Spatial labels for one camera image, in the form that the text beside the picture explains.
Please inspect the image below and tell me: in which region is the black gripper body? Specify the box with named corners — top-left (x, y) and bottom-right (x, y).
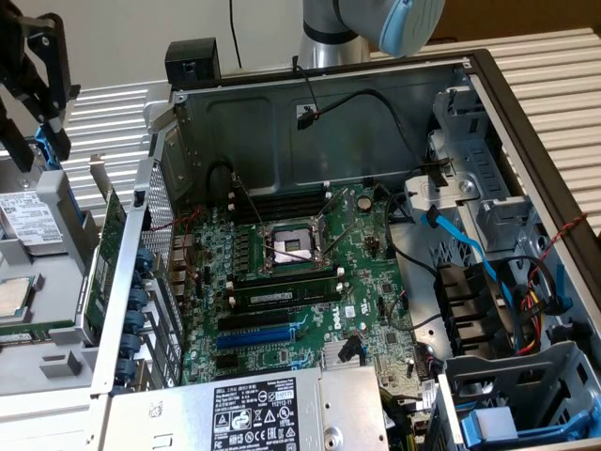
top-left (0, 0), bottom-right (62, 90)

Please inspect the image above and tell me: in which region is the grey parts rack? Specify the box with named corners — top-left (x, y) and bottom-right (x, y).
top-left (0, 159), bottom-right (124, 394)

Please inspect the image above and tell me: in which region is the grey disk bay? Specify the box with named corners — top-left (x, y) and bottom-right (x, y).
top-left (434, 340), bottom-right (601, 447)

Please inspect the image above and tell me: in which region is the black case fan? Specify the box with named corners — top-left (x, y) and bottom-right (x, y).
top-left (435, 262), bottom-right (513, 358)

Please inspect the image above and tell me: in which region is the yellow red wire bundle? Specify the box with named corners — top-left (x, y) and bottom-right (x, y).
top-left (511, 284), bottom-right (548, 357)

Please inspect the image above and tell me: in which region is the black box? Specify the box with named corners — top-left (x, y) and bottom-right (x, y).
top-left (164, 39), bottom-right (222, 91)

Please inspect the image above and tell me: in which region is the silver power supply unit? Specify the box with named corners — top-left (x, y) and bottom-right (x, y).
top-left (107, 364), bottom-right (391, 451)

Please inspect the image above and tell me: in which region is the black wall cable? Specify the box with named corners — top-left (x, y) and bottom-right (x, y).
top-left (228, 0), bottom-right (243, 68)

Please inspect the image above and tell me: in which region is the metal socket cover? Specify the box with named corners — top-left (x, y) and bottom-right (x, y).
top-left (315, 186), bottom-right (351, 257)

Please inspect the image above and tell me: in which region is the red black twisted wire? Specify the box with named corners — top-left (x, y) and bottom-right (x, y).
top-left (149, 213), bottom-right (206, 232)

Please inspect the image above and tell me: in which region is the silver CPU chip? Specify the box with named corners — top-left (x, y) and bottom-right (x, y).
top-left (0, 276), bottom-right (37, 328)

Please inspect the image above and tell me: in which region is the silver post black cap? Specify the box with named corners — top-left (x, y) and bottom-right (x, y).
top-left (65, 84), bottom-right (82, 118)

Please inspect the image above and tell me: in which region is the hard disk with blue caddy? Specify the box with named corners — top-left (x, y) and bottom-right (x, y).
top-left (0, 124), bottom-right (67, 257)

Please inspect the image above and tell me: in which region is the silver corner clamp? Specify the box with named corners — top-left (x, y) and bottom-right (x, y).
top-left (143, 88), bottom-right (176, 137)

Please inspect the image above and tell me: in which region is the thin black wire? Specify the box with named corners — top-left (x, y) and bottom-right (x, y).
top-left (383, 190), bottom-right (442, 283)

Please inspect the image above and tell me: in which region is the silver metal drive cage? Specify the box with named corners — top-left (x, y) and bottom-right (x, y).
top-left (424, 86), bottom-right (541, 257)

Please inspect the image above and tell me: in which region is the green graphics card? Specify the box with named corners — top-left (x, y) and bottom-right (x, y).
top-left (74, 153), bottom-right (129, 333)

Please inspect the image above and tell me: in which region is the CPU socket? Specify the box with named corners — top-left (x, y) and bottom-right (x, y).
top-left (255, 220), bottom-right (330, 276)

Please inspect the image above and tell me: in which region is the green Dell motherboard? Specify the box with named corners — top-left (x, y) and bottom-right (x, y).
top-left (173, 184), bottom-right (440, 400)

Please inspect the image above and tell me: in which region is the open metal PC case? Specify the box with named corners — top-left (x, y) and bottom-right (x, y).
top-left (88, 46), bottom-right (601, 451)

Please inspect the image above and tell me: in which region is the black wire with connector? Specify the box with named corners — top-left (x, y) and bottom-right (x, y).
top-left (291, 54), bottom-right (452, 187)

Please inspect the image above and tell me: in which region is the thin metal locking lever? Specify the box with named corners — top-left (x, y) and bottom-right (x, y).
top-left (232, 173), bottom-right (265, 226)
top-left (323, 218), bottom-right (356, 264)

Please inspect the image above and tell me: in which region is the blue expansion slot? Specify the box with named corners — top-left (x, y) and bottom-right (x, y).
top-left (216, 327), bottom-right (296, 350)

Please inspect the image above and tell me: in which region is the silver chipset heatsink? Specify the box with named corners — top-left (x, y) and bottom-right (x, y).
top-left (322, 340), bottom-right (363, 372)

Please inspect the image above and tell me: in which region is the green RAM stick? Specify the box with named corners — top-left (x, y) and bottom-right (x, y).
top-left (0, 319), bottom-right (79, 347)

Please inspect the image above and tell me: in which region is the long black expansion slot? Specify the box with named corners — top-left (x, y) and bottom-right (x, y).
top-left (217, 311), bottom-right (293, 334)

